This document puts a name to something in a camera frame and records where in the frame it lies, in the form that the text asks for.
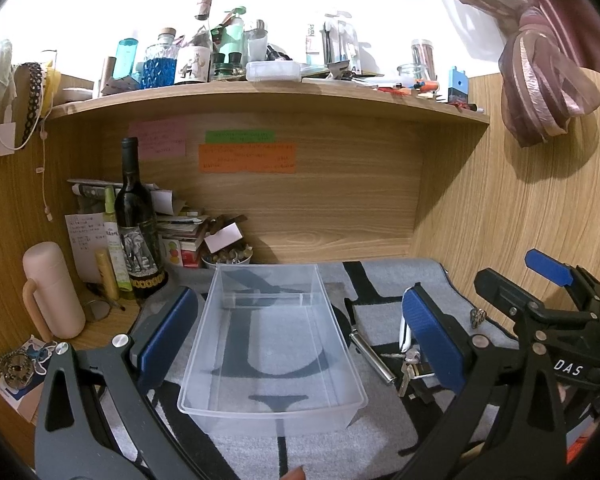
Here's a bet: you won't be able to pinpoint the beige insulated bottle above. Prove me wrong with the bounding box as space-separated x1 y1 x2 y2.
22 242 86 341

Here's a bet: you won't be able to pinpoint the stack of books and papers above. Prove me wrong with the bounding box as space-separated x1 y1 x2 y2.
68 179 209 269

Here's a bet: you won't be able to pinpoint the green tube bottle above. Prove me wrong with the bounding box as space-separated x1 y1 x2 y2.
102 185 133 292

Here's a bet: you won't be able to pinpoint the clear plastic storage bin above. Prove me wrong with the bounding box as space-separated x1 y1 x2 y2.
176 264 368 437

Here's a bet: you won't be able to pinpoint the blue glass bottle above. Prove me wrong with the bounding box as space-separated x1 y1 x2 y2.
140 27 178 89

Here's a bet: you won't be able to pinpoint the pink paper note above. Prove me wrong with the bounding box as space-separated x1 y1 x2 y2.
128 118 187 162

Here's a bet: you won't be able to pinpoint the bowl of small trinkets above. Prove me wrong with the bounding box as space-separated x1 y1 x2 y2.
202 243 253 268

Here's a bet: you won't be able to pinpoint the yellow lip balm stick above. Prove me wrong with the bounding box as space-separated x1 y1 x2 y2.
95 248 120 302

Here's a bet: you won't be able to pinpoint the green paper note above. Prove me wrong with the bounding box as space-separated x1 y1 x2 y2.
204 129 276 144

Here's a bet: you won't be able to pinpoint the white plastic box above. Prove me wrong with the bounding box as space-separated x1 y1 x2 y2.
246 61 302 82

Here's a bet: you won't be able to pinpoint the white handwritten note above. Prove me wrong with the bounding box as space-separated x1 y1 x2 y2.
65 212 108 284

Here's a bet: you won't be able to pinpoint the dark wine bottle elephant label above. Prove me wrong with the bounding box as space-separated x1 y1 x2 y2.
114 136 169 300

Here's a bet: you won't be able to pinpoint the grey mat with black letters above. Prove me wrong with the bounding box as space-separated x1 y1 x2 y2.
147 259 515 479

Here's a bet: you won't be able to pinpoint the white card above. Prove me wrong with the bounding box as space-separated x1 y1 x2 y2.
204 222 242 254

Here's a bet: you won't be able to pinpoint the round eyeglasses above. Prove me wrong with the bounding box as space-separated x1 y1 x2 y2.
79 283 125 322

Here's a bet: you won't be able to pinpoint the silver metal tube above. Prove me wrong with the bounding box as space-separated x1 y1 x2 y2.
350 328 396 385

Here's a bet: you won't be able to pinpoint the wooden shelf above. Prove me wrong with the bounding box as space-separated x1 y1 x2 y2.
50 80 490 126

